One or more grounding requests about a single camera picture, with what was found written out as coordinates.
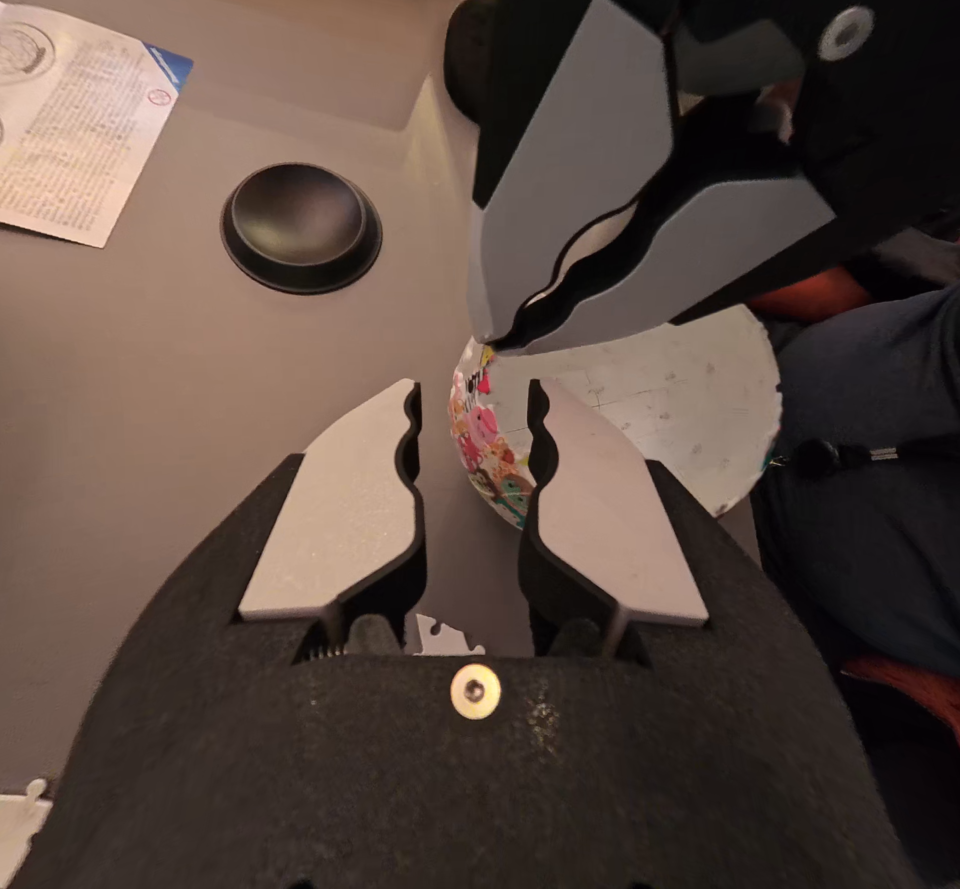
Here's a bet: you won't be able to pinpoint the person's dark trouser leg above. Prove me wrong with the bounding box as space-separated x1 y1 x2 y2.
753 289 960 680

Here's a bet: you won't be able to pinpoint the white instruction sheet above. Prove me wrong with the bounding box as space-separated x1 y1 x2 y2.
0 1 195 249

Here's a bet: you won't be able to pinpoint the white puzzle pieces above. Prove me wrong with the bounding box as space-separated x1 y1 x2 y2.
0 613 487 868

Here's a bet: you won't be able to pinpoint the colourful cartoon puzzle ball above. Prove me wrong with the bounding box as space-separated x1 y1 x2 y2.
448 304 783 530

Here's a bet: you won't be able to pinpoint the black ring ball stand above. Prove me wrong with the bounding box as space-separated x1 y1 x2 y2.
219 161 384 296

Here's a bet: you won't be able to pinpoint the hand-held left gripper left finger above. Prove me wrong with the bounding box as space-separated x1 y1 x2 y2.
237 377 429 655

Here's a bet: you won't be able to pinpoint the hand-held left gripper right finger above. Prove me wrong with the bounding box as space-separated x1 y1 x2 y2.
517 377 711 655

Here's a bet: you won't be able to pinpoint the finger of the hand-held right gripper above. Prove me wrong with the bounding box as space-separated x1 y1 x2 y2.
466 0 678 345
493 95 839 359

